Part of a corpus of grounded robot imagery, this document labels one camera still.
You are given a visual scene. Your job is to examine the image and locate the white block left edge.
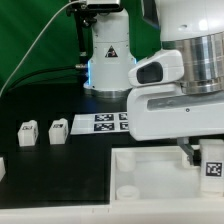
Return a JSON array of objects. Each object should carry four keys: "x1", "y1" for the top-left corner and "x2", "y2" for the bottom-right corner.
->
[{"x1": 0, "y1": 157, "x2": 6, "y2": 182}]

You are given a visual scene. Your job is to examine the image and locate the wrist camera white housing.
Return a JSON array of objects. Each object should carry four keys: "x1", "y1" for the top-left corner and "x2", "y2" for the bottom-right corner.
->
[{"x1": 128, "y1": 50, "x2": 184, "y2": 87}]

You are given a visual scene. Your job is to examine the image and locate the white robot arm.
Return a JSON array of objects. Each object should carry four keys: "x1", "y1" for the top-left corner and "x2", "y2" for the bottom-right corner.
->
[{"x1": 85, "y1": 0, "x2": 224, "y2": 158}]

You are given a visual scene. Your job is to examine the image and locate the white cable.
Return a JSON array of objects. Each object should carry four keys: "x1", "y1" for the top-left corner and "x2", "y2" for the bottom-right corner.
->
[{"x1": 0, "y1": 0, "x2": 88, "y2": 98}]

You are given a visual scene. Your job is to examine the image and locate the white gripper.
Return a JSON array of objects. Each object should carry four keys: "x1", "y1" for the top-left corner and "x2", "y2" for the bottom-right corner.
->
[{"x1": 127, "y1": 84, "x2": 224, "y2": 165}]

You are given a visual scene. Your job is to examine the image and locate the white square tabletop part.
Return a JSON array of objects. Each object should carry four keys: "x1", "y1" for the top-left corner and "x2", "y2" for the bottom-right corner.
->
[{"x1": 110, "y1": 146, "x2": 224, "y2": 201}]

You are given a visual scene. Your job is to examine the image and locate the marker sheet with tags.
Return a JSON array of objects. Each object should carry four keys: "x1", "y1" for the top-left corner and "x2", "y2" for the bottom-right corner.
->
[{"x1": 71, "y1": 112, "x2": 129, "y2": 135}]

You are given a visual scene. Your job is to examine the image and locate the black cables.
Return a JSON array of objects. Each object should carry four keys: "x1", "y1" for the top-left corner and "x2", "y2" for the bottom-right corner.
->
[{"x1": 6, "y1": 65, "x2": 89, "y2": 93}]

